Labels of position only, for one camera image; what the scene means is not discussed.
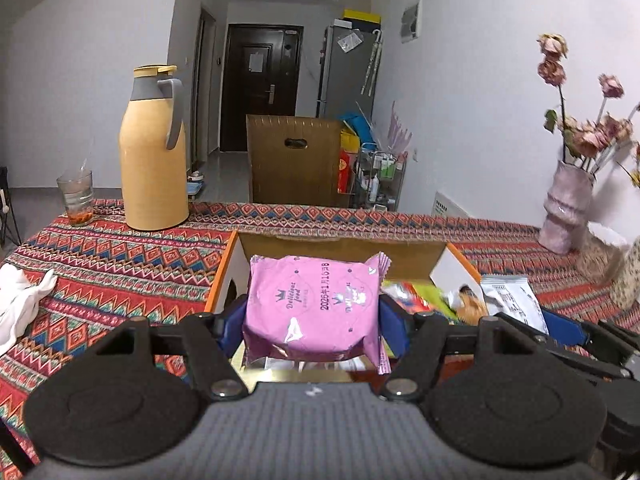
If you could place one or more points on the clear plastic bag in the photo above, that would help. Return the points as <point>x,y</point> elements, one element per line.
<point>349,41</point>

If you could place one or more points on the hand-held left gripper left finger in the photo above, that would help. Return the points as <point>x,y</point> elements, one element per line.
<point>227,332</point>

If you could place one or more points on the yellow thermos jug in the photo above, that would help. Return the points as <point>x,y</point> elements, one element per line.
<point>150,175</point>

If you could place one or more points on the pink textured vase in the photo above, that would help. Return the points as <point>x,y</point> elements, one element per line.
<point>565,210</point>

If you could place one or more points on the white paper notice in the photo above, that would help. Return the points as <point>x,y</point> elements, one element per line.
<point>256,61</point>

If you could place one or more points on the glass cup with straw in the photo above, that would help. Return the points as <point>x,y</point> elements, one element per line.
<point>75,200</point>

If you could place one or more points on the dark entrance door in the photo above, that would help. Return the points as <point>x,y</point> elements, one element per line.
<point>235,100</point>

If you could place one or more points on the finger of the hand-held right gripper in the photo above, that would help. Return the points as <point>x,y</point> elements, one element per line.
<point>565,327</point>

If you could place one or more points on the metal trolley rack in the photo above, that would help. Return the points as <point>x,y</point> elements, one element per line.
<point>380,180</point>

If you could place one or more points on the white wall electrical panel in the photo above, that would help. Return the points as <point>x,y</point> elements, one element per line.
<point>411,21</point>

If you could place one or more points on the small white floor bowl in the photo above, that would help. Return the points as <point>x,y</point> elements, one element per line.
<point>196,180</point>

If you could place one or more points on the white cloth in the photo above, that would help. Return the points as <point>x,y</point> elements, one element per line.
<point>17,305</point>

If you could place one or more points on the black folding stool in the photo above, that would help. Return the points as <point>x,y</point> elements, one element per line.
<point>10,230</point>

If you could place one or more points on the red gift box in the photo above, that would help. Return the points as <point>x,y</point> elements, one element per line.
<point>346,170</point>

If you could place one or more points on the white printed snack packet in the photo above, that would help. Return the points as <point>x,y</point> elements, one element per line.
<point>515,300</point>

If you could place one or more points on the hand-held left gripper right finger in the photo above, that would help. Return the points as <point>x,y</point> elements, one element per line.
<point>395,330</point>

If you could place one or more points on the grey refrigerator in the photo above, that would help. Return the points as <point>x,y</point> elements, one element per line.
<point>340,80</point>

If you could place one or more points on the yellow bag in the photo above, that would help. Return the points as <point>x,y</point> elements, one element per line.
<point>349,141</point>

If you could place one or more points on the orange cardboard box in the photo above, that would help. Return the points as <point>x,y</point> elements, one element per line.
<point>325,247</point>

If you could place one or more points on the colourful snack packet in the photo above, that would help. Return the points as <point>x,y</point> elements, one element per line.
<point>425,300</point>

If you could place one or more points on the dried pink rose bouquet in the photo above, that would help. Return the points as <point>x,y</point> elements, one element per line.
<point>590,132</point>

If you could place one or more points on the floral patterned vase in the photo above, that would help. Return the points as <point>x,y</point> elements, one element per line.
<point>629,280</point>

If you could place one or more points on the yellow and black box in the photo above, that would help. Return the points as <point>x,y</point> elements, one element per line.
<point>361,15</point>

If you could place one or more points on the patterned red tablecloth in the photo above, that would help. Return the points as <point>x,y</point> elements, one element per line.
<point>125,270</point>

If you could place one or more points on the hanging folded umbrella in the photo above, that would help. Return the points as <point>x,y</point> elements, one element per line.
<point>372,60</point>

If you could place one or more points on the pink snack packet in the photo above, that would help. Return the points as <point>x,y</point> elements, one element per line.
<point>310,310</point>

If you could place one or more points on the pink pampas grass bunch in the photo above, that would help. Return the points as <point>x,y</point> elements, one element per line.
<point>400,130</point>

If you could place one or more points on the blue plastic object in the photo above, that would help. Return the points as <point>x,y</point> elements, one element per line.
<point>357,124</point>

